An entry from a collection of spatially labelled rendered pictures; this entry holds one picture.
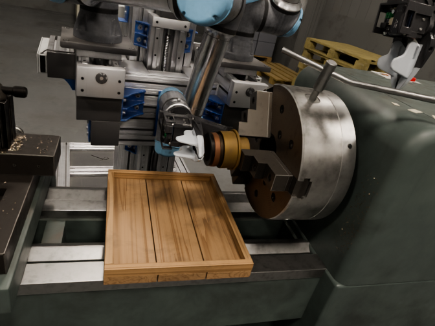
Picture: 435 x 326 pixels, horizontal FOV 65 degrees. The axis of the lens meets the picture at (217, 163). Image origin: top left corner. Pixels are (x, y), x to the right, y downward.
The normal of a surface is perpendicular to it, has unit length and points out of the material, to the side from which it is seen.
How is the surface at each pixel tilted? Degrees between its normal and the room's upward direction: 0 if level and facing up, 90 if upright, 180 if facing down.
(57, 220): 0
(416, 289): 90
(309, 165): 71
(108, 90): 90
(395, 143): 80
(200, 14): 89
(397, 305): 90
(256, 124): 60
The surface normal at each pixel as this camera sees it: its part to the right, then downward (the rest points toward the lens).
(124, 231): 0.20, -0.86
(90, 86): 0.34, 0.50
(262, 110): 0.31, 0.00
